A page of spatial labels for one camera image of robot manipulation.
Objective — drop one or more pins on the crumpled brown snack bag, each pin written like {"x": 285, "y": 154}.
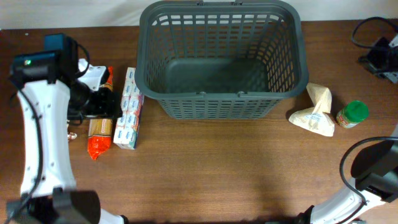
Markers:
{"x": 71, "y": 135}

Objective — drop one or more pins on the green lidded spice jar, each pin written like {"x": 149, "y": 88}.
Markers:
{"x": 352, "y": 114}

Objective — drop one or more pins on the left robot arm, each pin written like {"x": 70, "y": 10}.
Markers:
{"x": 55, "y": 92}

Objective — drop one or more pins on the spaghetti packet with orange ends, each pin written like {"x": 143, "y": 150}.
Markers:
{"x": 99, "y": 137}

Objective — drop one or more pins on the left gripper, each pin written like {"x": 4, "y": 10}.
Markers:
{"x": 107, "y": 107}

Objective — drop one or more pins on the grey plastic shopping basket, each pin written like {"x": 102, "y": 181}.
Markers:
{"x": 220, "y": 60}

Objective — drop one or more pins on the beige paper flour bag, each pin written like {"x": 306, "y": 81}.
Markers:
{"x": 316, "y": 119}

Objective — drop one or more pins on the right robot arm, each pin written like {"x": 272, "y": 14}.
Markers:
{"x": 373, "y": 179}

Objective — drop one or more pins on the white tissue multipack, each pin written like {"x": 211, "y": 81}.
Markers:
{"x": 127, "y": 126}

